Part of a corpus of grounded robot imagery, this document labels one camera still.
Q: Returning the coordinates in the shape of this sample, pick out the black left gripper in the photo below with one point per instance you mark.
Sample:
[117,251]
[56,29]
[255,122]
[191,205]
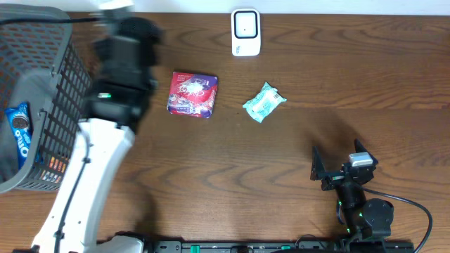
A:
[124,31]

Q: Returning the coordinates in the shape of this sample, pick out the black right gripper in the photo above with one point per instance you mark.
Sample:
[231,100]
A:
[342,176]

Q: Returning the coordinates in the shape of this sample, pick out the red purple pad package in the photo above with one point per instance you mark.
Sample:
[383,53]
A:
[192,94]

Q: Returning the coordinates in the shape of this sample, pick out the green wet wipes pack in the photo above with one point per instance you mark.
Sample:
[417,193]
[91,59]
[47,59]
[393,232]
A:
[264,103]

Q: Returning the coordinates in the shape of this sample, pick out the blue Oreo cookie pack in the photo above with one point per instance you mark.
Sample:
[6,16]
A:
[21,127]

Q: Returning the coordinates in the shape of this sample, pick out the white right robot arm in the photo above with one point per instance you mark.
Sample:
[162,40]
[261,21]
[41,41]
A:
[369,219]

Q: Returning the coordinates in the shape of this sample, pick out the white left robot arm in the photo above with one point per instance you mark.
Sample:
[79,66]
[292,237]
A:
[72,224]

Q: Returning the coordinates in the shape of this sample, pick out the white barcode scanner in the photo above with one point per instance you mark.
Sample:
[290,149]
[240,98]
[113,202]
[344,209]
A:
[245,32]

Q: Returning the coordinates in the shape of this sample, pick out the grey plastic basket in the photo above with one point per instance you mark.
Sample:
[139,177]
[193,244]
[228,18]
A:
[39,66]

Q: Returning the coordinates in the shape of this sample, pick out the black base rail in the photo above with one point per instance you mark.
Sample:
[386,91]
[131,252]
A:
[306,243]

